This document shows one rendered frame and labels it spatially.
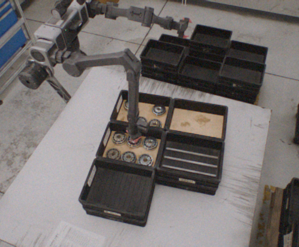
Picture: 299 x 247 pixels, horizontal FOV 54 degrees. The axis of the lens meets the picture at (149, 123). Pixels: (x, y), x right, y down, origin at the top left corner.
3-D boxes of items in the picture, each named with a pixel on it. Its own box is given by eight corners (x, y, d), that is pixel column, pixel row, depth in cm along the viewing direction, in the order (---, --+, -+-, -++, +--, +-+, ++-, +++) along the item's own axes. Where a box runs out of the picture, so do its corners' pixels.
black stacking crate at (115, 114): (111, 130, 213) (109, 120, 204) (122, 99, 230) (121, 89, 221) (164, 139, 207) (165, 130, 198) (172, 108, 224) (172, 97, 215)
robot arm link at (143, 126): (133, 108, 183) (127, 118, 178) (150, 113, 181) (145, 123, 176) (133, 121, 192) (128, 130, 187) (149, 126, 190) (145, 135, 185)
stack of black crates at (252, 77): (211, 106, 310) (218, 75, 274) (218, 86, 326) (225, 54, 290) (249, 115, 301) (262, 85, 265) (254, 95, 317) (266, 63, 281)
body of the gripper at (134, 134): (134, 125, 199) (133, 118, 193) (141, 136, 194) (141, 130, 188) (126, 129, 197) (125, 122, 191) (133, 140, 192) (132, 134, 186)
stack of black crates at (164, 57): (141, 87, 328) (138, 56, 292) (150, 69, 345) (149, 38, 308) (174, 96, 319) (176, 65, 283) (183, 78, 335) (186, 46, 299)
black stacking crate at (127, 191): (81, 208, 179) (77, 201, 170) (97, 166, 196) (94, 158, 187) (144, 222, 173) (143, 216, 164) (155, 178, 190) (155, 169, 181)
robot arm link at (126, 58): (134, 44, 147) (126, 55, 141) (144, 66, 155) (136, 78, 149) (68, 52, 168) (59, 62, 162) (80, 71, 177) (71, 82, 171)
